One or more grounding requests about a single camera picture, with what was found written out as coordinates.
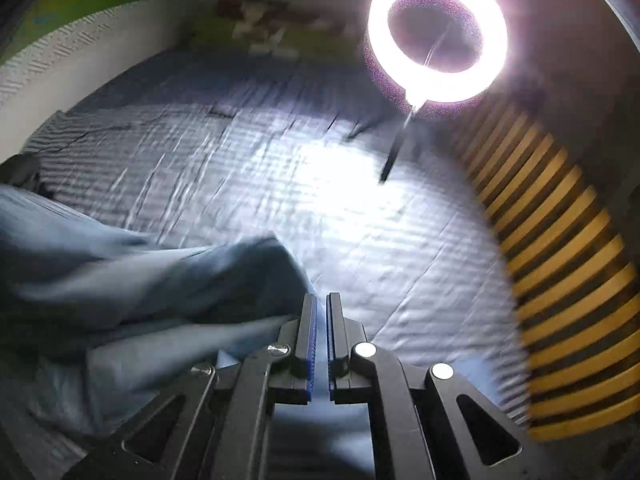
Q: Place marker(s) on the black ring light stand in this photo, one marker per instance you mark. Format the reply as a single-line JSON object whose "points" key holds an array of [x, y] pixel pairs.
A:
{"points": [[399, 138]]}

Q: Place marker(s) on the white ring light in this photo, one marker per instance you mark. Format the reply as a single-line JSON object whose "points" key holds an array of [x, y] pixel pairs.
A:
{"points": [[438, 51]]}

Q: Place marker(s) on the dark grey folded garment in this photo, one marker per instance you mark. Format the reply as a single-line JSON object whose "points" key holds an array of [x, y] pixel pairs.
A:
{"points": [[23, 171]]}

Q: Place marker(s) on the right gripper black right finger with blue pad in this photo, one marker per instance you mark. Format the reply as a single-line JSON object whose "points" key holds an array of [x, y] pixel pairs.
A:
{"points": [[345, 385]]}

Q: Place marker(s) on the striped blue white bedspread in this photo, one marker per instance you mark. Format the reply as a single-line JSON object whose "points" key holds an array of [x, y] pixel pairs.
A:
{"points": [[201, 148]]}

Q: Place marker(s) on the yellow black striped rug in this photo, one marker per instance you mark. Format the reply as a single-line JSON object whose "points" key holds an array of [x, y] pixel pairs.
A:
{"points": [[576, 290]]}

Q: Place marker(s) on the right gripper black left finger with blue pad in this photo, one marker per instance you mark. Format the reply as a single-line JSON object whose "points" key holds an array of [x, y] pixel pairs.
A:
{"points": [[291, 379]]}

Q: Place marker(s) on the blue denim garment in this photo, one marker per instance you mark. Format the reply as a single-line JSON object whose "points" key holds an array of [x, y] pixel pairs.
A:
{"points": [[96, 320]]}

